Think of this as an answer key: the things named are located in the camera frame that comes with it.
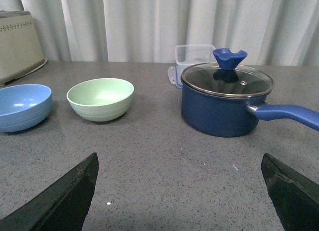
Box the clear plastic food container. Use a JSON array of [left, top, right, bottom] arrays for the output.
[[167, 44, 216, 89]]

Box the green bowl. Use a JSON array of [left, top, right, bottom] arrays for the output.
[[66, 78, 135, 122]]

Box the glass pot lid blue knob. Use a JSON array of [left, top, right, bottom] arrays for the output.
[[181, 48, 274, 98]]

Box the cream two-slot toaster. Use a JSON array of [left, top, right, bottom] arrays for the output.
[[0, 11, 47, 86]]

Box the white curtain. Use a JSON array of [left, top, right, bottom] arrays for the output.
[[0, 0, 319, 66]]

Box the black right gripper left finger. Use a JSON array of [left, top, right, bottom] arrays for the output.
[[0, 153, 99, 231]]

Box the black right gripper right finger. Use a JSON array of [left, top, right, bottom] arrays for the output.
[[261, 153, 319, 231]]

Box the blue bowl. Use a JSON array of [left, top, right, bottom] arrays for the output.
[[0, 84, 52, 132]]

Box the dark blue saucepan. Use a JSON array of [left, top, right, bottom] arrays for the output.
[[181, 84, 319, 137]]

